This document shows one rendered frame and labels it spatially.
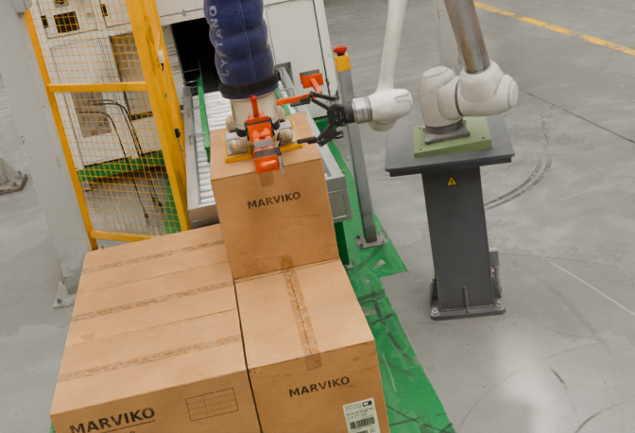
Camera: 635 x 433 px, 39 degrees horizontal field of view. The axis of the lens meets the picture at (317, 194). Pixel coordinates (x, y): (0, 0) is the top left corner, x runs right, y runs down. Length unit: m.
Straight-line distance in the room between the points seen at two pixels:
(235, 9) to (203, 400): 1.34
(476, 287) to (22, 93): 2.31
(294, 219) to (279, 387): 0.69
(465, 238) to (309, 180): 0.87
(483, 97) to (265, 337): 1.27
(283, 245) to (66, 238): 1.73
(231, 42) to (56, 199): 1.72
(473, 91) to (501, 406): 1.17
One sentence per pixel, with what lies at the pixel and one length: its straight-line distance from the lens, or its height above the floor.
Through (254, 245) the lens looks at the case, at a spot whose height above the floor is 0.66.
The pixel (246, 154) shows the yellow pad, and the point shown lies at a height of 0.96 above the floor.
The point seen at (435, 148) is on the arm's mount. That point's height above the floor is 0.77.
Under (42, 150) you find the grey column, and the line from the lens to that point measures 4.57.
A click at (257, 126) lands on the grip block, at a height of 1.10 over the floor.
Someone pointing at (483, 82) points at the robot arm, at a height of 1.03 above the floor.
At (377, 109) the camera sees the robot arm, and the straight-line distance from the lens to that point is 3.11.
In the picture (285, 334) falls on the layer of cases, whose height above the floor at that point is 0.54.
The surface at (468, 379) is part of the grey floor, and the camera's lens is 3.50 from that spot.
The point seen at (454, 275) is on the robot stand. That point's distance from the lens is 3.83.
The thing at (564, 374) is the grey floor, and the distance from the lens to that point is 3.50.
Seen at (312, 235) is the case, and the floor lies 0.66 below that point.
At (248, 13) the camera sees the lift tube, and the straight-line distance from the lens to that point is 3.22.
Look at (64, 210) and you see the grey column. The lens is 4.66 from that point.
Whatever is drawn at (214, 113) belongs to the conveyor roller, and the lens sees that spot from 5.47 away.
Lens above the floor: 1.97
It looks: 21 degrees down
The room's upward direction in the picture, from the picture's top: 10 degrees counter-clockwise
